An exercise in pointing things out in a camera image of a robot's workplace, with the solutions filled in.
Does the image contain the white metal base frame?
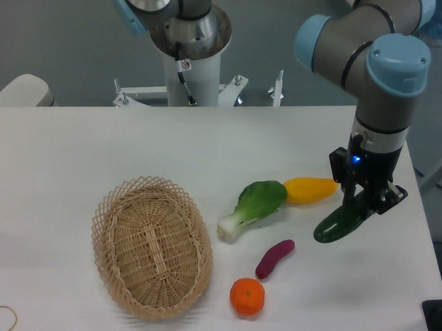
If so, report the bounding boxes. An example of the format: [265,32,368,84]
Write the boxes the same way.
[110,61,287,117]

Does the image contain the orange tangerine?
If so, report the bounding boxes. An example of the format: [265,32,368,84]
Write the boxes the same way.
[230,278,265,316]

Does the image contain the white chair armrest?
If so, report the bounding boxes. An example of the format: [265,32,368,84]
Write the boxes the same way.
[0,73,56,107]

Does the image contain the purple sweet potato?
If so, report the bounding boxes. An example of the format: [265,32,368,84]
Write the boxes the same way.
[255,239,295,280]

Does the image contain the yellow pepper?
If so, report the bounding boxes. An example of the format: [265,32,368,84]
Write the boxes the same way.
[283,177,338,205]

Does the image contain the woven wicker basket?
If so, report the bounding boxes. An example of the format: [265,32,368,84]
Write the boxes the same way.
[91,176,212,321]

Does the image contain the tan rubber band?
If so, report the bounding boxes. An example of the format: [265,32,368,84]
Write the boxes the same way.
[0,305,19,330]

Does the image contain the green bok choy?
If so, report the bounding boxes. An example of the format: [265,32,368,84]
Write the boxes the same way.
[217,180,287,244]

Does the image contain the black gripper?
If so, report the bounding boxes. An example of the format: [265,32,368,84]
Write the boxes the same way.
[329,134,408,218]

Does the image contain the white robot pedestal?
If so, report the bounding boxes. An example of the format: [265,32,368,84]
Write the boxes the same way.
[150,5,232,92]

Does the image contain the black box at table edge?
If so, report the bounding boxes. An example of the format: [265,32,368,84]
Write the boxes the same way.
[422,299,442,331]

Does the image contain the dark green cucumber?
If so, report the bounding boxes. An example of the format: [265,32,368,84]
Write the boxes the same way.
[313,191,373,244]

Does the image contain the black cable on pedestal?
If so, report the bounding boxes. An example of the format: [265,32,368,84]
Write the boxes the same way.
[171,41,201,107]

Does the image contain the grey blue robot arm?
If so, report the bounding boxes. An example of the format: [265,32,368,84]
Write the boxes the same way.
[112,0,435,214]

